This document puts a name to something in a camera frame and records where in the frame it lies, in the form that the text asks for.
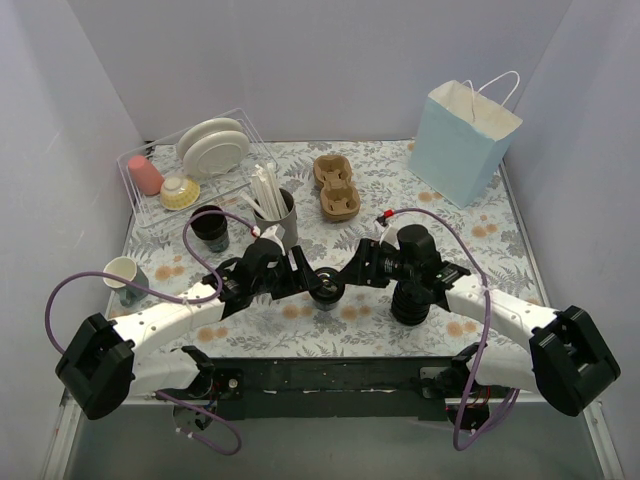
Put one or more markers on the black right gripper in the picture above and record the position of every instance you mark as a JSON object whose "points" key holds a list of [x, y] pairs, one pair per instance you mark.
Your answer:
{"points": [[365, 261]]}

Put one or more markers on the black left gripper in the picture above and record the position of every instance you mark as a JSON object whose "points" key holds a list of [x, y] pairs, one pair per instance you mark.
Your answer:
{"points": [[292, 270]]}

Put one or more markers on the black plastic cup lid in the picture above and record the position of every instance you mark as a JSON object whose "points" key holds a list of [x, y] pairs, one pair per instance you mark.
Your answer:
{"points": [[331, 286]]}

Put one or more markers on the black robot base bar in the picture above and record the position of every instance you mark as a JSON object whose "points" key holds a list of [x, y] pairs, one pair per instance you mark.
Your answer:
{"points": [[326, 387]]}

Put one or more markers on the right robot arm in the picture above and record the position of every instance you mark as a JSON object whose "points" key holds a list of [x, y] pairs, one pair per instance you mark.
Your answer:
{"points": [[562, 355]]}

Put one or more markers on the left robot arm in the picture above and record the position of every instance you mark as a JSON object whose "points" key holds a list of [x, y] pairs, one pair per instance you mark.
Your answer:
{"points": [[105, 360]]}

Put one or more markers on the floral patterned table mat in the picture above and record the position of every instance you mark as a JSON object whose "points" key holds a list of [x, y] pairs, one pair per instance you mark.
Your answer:
{"points": [[486, 234]]}

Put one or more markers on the stack of black lids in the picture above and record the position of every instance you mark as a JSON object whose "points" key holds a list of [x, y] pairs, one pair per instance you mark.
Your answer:
{"points": [[410, 303]]}

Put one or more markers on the brown cardboard cup carrier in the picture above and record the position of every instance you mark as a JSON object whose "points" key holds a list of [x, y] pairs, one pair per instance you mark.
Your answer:
{"points": [[340, 200]]}

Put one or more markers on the grey cylindrical straw holder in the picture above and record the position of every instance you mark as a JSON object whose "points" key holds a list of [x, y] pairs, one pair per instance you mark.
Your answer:
{"points": [[288, 223]]}

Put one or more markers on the wrapped white straws bundle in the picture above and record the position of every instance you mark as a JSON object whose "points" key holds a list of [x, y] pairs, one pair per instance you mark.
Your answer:
{"points": [[265, 196]]}

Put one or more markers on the stack of black cups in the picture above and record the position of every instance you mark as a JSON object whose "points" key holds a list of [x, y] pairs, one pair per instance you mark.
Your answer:
{"points": [[211, 228]]}

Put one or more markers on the yellow polka dot bowl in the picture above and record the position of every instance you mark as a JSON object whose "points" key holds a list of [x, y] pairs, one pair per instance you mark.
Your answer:
{"points": [[179, 192]]}

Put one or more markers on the white ceramic plate front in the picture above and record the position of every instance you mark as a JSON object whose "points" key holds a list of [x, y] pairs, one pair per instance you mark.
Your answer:
{"points": [[216, 154]]}

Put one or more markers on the white ceramic plate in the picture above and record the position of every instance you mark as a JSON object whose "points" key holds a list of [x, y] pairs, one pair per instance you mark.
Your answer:
{"points": [[216, 154], [201, 130]]}

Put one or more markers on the light blue paper bag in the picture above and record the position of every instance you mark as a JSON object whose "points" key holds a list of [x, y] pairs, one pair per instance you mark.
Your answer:
{"points": [[462, 138]]}

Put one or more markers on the white ceramic plate back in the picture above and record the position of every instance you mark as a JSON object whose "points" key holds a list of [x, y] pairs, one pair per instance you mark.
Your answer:
{"points": [[201, 130]]}

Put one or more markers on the grey-green ceramic mug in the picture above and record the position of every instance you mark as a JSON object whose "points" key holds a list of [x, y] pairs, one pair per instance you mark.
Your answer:
{"points": [[126, 279]]}

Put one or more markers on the pink plastic cup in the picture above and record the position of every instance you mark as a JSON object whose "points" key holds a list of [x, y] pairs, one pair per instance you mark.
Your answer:
{"points": [[145, 175]]}

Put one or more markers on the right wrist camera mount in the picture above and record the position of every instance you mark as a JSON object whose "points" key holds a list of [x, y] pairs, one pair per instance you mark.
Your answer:
{"points": [[387, 225]]}

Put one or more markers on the white wire dish rack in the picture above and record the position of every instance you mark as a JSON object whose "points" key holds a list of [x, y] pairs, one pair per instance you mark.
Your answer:
{"points": [[148, 210]]}

